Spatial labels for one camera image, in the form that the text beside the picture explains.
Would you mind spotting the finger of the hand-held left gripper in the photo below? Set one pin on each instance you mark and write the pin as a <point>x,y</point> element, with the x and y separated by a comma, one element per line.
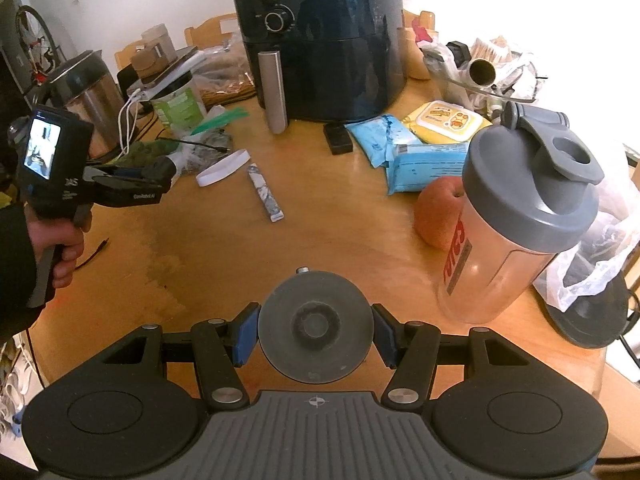
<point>150,170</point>

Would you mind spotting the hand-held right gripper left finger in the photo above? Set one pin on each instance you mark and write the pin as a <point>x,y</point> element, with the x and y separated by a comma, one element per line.
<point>246,335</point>

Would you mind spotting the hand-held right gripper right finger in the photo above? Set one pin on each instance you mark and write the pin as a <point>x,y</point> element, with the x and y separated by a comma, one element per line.
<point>384,335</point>

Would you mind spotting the black cylinder roller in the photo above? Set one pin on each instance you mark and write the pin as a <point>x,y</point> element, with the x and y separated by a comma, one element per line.
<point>315,325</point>

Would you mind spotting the person's left forearm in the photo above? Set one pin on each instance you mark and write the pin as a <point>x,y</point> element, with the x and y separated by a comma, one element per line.
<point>17,270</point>

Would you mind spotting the person's left hand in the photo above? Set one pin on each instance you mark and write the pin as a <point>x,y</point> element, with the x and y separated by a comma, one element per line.
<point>60,245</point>

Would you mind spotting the green bag of nuts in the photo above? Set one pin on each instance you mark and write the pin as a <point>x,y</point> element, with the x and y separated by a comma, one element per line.
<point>145,150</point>

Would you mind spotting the green label canister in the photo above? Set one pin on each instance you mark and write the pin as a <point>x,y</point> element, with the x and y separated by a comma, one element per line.
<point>180,107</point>

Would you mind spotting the white curved band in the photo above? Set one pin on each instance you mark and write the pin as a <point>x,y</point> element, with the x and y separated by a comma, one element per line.
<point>222,170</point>

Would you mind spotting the steel electric kettle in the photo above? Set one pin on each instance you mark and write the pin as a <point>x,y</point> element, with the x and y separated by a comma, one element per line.
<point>90,105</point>

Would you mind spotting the green plastic strip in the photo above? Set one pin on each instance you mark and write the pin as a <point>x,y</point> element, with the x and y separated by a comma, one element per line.
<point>220,119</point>

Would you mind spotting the white flat board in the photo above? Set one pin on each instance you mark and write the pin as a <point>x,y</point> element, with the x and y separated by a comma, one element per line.
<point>175,67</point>

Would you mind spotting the brown tape roll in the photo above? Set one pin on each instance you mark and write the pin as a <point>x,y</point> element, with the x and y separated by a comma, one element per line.
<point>150,60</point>

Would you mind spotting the silver stick packet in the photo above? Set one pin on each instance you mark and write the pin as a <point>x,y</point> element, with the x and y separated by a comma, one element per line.
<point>264,191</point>

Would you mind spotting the clear snack bag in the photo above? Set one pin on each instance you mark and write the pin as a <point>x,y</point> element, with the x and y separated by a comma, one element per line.
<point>225,77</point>

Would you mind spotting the orange apple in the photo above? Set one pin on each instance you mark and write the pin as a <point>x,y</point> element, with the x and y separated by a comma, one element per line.
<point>437,215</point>

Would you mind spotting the beige paper roll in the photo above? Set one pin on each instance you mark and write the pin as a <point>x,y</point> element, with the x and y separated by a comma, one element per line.
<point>159,35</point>

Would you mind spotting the bicycle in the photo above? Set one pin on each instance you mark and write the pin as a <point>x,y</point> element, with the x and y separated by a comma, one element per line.
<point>37,45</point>

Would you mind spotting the grey lid shaker bottle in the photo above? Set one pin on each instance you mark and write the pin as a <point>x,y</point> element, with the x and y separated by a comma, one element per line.
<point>505,230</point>

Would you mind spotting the small black box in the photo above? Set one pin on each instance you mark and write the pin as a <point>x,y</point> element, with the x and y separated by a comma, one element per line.
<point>338,137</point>

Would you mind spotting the shoe rack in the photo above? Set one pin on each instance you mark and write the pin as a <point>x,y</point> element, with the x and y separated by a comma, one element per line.
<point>12,385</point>

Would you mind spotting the black round base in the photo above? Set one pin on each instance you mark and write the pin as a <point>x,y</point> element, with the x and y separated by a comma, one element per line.
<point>595,320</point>

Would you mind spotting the black air fryer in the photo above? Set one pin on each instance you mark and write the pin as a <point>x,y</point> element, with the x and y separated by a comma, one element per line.
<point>325,35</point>

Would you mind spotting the yellow wipes pack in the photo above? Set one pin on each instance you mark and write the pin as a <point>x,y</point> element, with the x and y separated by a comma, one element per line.
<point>447,120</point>

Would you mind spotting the white plastic bag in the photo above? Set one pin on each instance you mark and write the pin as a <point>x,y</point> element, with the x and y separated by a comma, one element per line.
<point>600,240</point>

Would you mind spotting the cardboard tube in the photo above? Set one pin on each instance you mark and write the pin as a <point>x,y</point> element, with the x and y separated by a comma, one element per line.
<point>480,72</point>

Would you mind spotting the clear bag of supplies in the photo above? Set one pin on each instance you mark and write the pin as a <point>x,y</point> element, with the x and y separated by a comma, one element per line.
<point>500,65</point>

